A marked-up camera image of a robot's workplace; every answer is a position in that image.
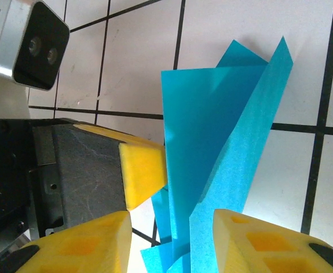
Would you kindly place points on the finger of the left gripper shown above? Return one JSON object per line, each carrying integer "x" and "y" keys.
{"x": 121, "y": 138}
{"x": 98, "y": 176}

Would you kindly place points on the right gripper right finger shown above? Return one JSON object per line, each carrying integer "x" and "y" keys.
{"x": 268, "y": 250}

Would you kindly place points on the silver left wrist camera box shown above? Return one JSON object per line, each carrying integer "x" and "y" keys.
{"x": 27, "y": 42}

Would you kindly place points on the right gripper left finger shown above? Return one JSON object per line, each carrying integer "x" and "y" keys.
{"x": 84, "y": 250}

